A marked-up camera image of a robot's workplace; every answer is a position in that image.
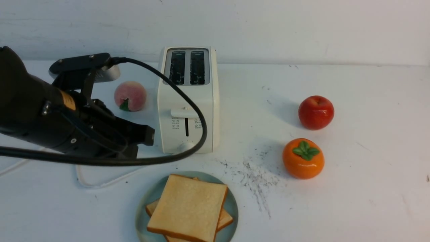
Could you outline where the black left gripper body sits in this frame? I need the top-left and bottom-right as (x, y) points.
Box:
(44, 89), (129, 158)

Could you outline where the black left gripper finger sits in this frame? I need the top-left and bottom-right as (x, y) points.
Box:
(114, 145), (139, 159)
(113, 117), (155, 147)

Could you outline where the toast slice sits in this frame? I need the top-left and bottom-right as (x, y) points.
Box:
(145, 177), (233, 242)
(146, 174), (228, 242)

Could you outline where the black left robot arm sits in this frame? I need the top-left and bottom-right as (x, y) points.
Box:
(1, 46), (155, 158)

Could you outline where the pink peach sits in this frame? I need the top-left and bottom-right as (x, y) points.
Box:
(114, 81), (147, 112)

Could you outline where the light blue ceramic plate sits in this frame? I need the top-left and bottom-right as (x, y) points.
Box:
(135, 171), (239, 242)

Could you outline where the white two-slot toaster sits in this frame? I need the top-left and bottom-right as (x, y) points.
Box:
(156, 46), (221, 154)

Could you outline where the orange persimmon with green leaf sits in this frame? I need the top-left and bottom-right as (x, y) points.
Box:
(282, 138), (325, 179)

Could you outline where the red apple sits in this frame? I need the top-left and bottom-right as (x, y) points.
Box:
(298, 95), (335, 130)

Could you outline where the white toaster power cable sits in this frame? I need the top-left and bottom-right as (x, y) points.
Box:
(0, 148), (148, 189)

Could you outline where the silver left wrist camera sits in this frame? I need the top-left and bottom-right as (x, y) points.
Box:
(49, 52), (120, 98)

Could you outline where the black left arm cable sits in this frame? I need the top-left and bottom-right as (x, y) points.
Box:
(0, 57), (208, 167)

